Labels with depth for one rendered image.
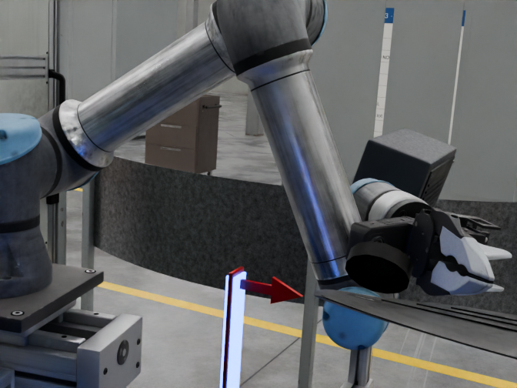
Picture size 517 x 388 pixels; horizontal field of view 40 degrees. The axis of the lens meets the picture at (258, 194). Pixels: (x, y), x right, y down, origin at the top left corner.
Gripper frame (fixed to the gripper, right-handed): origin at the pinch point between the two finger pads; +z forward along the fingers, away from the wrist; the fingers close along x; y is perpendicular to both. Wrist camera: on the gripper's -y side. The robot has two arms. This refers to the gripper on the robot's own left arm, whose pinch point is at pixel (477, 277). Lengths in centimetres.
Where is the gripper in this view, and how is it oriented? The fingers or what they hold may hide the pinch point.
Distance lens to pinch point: 72.1
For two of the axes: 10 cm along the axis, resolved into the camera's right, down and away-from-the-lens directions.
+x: -1.7, 9.7, 1.7
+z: 2.2, 2.1, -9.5
